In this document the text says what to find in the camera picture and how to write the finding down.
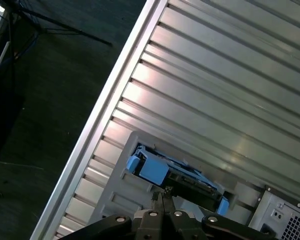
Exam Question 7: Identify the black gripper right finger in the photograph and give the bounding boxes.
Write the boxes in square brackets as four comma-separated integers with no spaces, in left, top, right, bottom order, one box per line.
[164,192,278,240]

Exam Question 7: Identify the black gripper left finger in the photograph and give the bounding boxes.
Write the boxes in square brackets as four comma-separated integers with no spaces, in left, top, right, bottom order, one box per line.
[62,191,167,240]

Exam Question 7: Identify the hard disk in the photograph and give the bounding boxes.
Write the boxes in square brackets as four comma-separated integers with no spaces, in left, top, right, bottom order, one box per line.
[125,143,233,215]

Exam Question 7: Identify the grey parts rack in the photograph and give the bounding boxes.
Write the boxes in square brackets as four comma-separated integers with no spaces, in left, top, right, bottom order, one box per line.
[96,130,267,240]

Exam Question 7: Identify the black PC case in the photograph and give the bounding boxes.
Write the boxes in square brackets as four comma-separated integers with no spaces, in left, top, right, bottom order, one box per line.
[247,184,300,240]

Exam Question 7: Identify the grey power supply unit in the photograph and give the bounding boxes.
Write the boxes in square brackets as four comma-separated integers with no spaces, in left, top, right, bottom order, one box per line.
[261,199,300,240]

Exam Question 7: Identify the black tripod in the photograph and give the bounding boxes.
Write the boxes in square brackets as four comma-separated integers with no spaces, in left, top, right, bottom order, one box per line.
[3,0,114,85]

